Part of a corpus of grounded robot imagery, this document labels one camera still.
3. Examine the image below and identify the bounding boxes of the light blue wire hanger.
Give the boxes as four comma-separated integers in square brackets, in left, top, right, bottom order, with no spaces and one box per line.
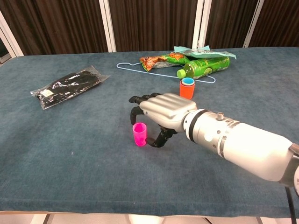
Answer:
[116,62,215,84]

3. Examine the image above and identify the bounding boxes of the teal snack bag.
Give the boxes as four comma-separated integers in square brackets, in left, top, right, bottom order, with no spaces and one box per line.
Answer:
[173,45,237,60]

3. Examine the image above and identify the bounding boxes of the black gloves in clear bag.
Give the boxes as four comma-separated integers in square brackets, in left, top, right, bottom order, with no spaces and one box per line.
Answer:
[30,65,111,111]

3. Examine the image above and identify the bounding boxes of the black and silver right hand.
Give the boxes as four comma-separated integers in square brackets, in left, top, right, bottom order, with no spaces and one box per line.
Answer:
[128,92,198,149]

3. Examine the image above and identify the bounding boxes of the blue table cloth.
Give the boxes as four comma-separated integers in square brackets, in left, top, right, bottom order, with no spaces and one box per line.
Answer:
[0,46,299,217]

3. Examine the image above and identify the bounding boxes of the orange green snack bag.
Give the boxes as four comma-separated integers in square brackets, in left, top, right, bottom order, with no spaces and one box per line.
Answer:
[139,52,191,71]

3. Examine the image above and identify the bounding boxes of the dark brown partition panel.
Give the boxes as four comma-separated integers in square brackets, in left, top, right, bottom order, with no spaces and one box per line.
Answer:
[198,0,260,49]
[99,0,205,52]
[0,0,117,56]
[242,0,299,49]

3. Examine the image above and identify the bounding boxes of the pink plastic cup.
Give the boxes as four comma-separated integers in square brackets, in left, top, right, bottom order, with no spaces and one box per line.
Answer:
[132,122,147,147]

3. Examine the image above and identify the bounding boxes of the orange plastic cup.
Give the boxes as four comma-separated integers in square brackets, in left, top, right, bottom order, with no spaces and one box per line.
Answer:
[179,80,196,98]

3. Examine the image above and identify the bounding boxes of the green drink bottle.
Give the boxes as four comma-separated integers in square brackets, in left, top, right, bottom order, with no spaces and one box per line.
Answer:
[176,56,231,79]

